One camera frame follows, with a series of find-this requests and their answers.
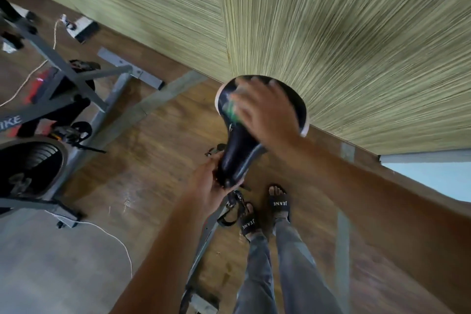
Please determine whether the red and grey spin bike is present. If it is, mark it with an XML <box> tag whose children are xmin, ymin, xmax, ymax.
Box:
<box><xmin>0</xmin><ymin>0</ymin><xmax>207</xmax><ymax>229</ymax></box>
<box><xmin>180</xmin><ymin>75</ymin><xmax>310</xmax><ymax>314</ymax></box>

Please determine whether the person's left forearm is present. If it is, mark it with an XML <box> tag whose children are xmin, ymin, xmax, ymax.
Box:
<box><xmin>110</xmin><ymin>207</ymin><xmax>214</xmax><ymax>314</ymax></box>

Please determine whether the person's left hand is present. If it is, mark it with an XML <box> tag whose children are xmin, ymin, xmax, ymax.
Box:
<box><xmin>187</xmin><ymin>156</ymin><xmax>240</xmax><ymax>215</ymax></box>

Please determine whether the white power socket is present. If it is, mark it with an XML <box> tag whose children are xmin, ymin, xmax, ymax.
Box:
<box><xmin>59</xmin><ymin>14</ymin><xmax>78</xmax><ymax>31</ymax></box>

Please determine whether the person's right forearm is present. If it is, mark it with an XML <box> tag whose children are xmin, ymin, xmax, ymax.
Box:
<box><xmin>283</xmin><ymin>137</ymin><xmax>471</xmax><ymax>314</ymax></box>

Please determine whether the black sandal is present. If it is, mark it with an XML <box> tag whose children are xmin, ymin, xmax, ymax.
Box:
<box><xmin>266</xmin><ymin>183</ymin><xmax>291</xmax><ymax>224</ymax></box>
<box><xmin>237</xmin><ymin>203</ymin><xmax>263</xmax><ymax>241</ymax></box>

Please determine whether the person's right hand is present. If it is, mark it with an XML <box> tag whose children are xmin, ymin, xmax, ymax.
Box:
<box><xmin>230</xmin><ymin>77</ymin><xmax>304</xmax><ymax>157</ymax></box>

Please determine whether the green checkered cleaning cloth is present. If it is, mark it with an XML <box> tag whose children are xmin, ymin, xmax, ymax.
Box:
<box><xmin>223</xmin><ymin>93</ymin><xmax>240</xmax><ymax>126</ymax></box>

